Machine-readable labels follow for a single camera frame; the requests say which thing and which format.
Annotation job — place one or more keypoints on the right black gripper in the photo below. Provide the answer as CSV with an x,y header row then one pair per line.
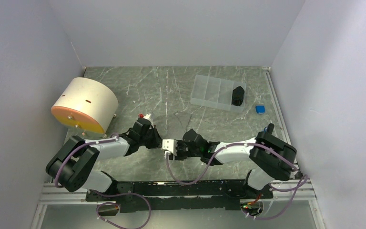
x,y
178,157

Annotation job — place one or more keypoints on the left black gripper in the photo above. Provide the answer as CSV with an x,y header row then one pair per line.
x,y
157,140

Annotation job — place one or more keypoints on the black striped underwear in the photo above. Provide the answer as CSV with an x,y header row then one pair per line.
x,y
238,96

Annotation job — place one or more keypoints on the grey underwear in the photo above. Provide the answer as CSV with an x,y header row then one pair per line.
x,y
180,122

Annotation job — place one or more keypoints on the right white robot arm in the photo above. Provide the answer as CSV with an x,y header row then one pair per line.
x,y
274,158

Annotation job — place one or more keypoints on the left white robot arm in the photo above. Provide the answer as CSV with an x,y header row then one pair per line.
x,y
72,167

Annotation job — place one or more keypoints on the clear plastic organizer box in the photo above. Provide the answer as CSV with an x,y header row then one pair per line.
x,y
215,93

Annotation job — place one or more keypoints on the cream cylindrical drum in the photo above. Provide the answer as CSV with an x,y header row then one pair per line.
x,y
86,104

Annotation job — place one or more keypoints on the blue small block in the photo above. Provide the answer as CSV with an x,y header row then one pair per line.
x,y
260,109

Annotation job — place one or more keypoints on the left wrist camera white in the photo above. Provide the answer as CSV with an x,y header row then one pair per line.
x,y
149,116

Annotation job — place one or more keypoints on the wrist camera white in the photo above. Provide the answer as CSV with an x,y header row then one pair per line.
x,y
149,116
169,146

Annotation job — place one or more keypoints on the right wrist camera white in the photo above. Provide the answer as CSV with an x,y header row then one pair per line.
x,y
169,146

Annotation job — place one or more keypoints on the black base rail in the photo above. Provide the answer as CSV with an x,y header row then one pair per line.
x,y
228,194

